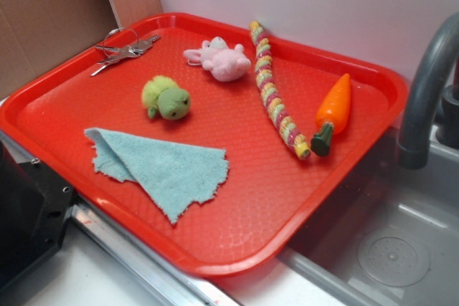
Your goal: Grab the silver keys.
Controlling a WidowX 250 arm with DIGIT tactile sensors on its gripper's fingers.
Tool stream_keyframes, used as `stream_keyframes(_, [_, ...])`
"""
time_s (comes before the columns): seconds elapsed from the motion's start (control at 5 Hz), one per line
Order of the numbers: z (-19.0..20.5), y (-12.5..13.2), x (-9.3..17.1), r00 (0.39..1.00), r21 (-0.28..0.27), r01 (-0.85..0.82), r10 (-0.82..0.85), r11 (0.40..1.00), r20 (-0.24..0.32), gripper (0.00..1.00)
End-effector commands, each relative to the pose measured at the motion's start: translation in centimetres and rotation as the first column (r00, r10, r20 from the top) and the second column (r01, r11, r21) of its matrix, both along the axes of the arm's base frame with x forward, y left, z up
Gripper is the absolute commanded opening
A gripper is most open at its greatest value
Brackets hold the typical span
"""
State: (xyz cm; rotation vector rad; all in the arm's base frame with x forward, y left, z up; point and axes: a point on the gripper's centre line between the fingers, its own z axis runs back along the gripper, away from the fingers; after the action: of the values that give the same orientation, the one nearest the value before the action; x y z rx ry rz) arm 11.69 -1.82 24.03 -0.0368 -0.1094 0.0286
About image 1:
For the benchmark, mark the grey toy sink basin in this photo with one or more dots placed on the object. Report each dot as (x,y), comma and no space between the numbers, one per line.
(386,235)

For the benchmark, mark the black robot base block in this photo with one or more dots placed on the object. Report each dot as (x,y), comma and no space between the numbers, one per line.
(36,203)

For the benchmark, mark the pink plush bunny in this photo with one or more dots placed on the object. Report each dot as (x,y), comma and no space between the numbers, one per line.
(223,63)

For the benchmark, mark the brown cardboard panel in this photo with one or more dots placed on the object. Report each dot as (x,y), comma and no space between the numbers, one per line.
(38,35)

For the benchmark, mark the dark faucet handle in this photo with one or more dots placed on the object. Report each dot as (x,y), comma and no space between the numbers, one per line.
(447,127)

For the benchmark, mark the light blue cloth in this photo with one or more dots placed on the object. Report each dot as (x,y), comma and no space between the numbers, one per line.
(174,175)

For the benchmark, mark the green plush turtle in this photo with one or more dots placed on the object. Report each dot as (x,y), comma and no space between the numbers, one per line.
(163,96)

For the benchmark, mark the orange plastic toy carrot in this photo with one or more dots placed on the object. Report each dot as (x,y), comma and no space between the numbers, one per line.
(332,116)

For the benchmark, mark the red plastic tray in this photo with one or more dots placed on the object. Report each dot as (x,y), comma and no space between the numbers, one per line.
(268,193)

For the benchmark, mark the multicoloured candy roll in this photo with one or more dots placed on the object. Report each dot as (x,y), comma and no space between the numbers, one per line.
(270,96)

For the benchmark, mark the silver keys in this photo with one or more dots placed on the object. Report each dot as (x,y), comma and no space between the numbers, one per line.
(114,55)

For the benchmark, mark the grey faucet spout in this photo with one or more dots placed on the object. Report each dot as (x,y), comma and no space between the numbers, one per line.
(437,70)

